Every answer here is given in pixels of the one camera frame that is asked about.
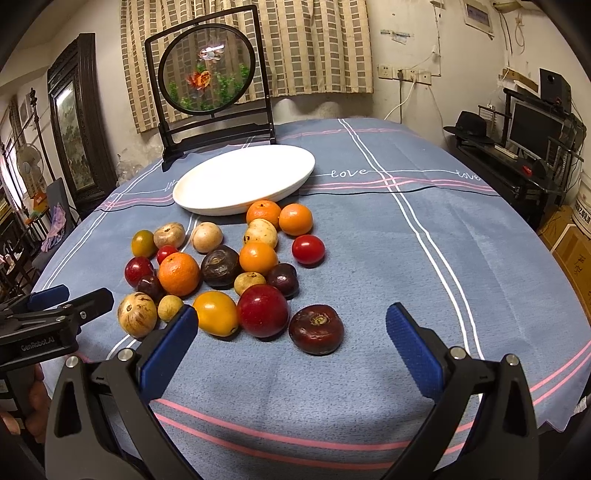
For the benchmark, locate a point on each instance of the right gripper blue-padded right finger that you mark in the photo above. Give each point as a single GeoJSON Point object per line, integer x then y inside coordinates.
{"type": "Point", "coordinates": [502, 442]}

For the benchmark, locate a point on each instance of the dark purple wrinkled fruit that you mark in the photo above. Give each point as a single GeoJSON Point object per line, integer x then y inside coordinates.
{"type": "Point", "coordinates": [220, 267]}

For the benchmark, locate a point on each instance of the computer monitor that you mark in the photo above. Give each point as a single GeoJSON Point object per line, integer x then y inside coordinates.
{"type": "Point", "coordinates": [533, 130]}

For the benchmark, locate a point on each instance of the black hat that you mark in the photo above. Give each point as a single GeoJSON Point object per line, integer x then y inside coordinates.
{"type": "Point", "coordinates": [470, 125]}

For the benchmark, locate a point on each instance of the white round plate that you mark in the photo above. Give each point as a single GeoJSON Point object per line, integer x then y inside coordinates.
{"type": "Point", "coordinates": [227, 184]}

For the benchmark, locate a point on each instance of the orange round fruit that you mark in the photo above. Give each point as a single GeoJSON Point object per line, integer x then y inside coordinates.
{"type": "Point", "coordinates": [257, 257]}

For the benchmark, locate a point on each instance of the cardboard box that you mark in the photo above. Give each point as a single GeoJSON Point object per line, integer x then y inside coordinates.
{"type": "Point", "coordinates": [571, 249]}

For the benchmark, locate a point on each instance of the large orange tangerine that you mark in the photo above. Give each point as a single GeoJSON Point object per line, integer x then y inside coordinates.
{"type": "Point", "coordinates": [179, 274]}

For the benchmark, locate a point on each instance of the small yellow potato-like fruit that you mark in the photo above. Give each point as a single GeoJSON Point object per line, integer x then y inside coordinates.
{"type": "Point", "coordinates": [245, 280]}

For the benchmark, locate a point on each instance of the pale beige round fruit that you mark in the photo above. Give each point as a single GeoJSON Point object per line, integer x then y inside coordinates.
{"type": "Point", "coordinates": [205, 237]}

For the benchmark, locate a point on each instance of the tan speckled round fruit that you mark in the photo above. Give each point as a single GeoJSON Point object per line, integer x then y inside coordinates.
{"type": "Point", "coordinates": [170, 234]}

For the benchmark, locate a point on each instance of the tan passion fruit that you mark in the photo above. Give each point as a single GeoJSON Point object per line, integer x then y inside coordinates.
{"type": "Point", "coordinates": [137, 315]}

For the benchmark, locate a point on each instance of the dark framed landscape painting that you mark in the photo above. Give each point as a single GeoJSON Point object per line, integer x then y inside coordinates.
{"type": "Point", "coordinates": [77, 125]}

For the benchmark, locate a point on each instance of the white plastic bucket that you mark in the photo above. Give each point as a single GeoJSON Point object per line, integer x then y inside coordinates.
{"type": "Point", "coordinates": [581, 214]}

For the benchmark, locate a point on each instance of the black speaker box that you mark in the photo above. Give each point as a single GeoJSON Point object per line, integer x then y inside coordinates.
{"type": "Point", "coordinates": [555, 90]}

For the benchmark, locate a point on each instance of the dark red cherry fruit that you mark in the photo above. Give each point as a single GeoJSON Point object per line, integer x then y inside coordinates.
{"type": "Point", "coordinates": [136, 269]}

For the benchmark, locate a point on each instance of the orange tangerine with stem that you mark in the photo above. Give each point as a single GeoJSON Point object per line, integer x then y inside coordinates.
{"type": "Point", "coordinates": [264, 209]}

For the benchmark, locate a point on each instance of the large red plum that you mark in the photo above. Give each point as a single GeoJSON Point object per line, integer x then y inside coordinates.
{"type": "Point", "coordinates": [263, 312]}

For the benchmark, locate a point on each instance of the yellow-orange mango-like fruit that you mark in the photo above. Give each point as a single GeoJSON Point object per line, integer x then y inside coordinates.
{"type": "Point", "coordinates": [216, 314]}

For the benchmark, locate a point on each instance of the yellow-green tomato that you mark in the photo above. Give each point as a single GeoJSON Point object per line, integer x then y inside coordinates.
{"type": "Point", "coordinates": [142, 244]}

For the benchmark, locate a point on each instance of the smooth orange fruit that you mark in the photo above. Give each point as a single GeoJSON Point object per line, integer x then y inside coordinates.
{"type": "Point", "coordinates": [296, 219]}

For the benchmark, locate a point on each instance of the beige checkered curtain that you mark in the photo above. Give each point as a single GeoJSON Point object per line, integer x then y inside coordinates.
{"type": "Point", "coordinates": [311, 47]}

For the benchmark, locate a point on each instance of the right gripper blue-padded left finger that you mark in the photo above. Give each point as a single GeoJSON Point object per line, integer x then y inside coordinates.
{"type": "Point", "coordinates": [101, 425]}

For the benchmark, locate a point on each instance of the wall power strip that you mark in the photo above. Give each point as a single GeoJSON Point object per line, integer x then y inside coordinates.
{"type": "Point", "coordinates": [412, 75]}

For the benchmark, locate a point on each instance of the black desk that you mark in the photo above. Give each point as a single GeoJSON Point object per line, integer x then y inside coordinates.
{"type": "Point", "coordinates": [516, 180]}

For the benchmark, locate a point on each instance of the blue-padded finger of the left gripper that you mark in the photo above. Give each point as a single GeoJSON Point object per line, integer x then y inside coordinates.
{"type": "Point", "coordinates": [42, 300]}
{"type": "Point", "coordinates": [85, 308]}

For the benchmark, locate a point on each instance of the blue striped tablecloth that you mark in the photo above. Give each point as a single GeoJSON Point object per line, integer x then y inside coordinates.
{"type": "Point", "coordinates": [402, 221]}

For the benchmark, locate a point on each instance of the standing fan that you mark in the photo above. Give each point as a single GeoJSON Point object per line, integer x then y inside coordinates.
{"type": "Point", "coordinates": [29, 168]}

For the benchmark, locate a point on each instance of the small red cherry tomato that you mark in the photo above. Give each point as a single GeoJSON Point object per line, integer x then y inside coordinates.
{"type": "Point", "coordinates": [163, 252]}

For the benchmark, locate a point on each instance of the yellow spotted pear-like fruit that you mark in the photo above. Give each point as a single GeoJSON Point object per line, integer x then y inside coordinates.
{"type": "Point", "coordinates": [262, 231]}

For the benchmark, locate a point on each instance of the small yellow-green fruit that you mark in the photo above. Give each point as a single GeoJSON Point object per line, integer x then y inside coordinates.
{"type": "Point", "coordinates": [168, 307]}

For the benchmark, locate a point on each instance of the dark red mangosteen-like fruit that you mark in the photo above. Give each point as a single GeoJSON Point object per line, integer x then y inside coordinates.
{"type": "Point", "coordinates": [317, 330]}

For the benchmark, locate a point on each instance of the black framed goldfish screen ornament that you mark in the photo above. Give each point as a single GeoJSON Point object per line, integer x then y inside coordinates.
{"type": "Point", "coordinates": [209, 83]}

